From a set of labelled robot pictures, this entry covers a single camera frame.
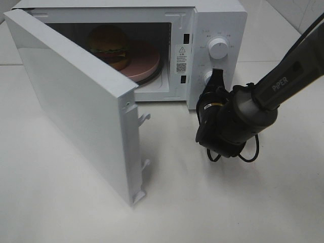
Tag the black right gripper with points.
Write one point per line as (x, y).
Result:
(213, 95)

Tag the white timer knob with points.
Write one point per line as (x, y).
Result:
(208, 79)

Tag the pink round plate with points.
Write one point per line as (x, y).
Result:
(145, 59)

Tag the burger with lettuce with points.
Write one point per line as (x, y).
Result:
(111, 45)

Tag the white microwave door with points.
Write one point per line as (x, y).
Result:
(89, 101)

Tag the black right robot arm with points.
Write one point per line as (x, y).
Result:
(229, 122)

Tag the upper white power knob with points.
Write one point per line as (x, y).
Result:
(218, 47)

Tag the white microwave oven body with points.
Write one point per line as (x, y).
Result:
(180, 29)

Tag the glass microwave turntable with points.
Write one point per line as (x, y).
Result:
(153, 76)

